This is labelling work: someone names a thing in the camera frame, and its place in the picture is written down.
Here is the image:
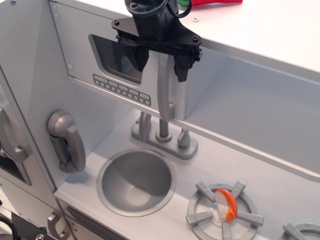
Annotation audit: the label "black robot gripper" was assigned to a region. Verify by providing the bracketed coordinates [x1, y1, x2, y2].
[111, 4, 202, 83]

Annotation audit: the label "round steel sink bowl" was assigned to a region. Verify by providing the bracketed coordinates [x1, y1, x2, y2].
[96, 148, 177, 217]

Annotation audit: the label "grey right stove burner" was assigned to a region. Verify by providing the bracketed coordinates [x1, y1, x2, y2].
[279, 221, 320, 240]

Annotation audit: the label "grey stove burner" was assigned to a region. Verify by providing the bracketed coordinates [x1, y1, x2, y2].
[186, 180, 264, 240]
[279, 221, 320, 240]

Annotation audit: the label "grey fridge door handle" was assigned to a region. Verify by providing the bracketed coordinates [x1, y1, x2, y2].
[0, 107, 28, 164]

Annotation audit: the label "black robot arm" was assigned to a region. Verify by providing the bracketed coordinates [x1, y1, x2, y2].
[111, 0, 202, 82]

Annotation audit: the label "grey toy faucet set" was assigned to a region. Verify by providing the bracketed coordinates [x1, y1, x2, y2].
[131, 112, 199, 160]

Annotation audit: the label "grey toy wall phone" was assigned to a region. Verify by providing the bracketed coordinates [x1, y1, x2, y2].
[47, 110, 86, 174]

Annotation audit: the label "grey toy microwave door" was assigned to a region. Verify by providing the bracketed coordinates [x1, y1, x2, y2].
[50, 0, 189, 120]

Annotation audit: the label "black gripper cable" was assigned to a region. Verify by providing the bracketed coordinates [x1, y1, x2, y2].
[166, 0, 193, 19]

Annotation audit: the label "salmon nigiri sushi toy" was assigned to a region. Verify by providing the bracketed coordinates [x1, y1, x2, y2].
[214, 188, 238, 223]

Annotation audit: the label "grey oven door handle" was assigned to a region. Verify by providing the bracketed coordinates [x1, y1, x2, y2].
[47, 212, 70, 240]

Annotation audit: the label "black bracket with screw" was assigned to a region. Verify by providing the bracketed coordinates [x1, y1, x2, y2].
[0, 214, 50, 240]

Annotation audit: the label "red toy chili pepper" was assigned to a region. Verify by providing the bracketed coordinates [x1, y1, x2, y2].
[177, 0, 243, 7]

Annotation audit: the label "dark oven vent grille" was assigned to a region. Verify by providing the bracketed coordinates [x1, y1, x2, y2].
[66, 206, 125, 240]

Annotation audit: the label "grey left stove burner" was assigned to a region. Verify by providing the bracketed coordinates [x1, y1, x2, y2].
[186, 180, 264, 240]

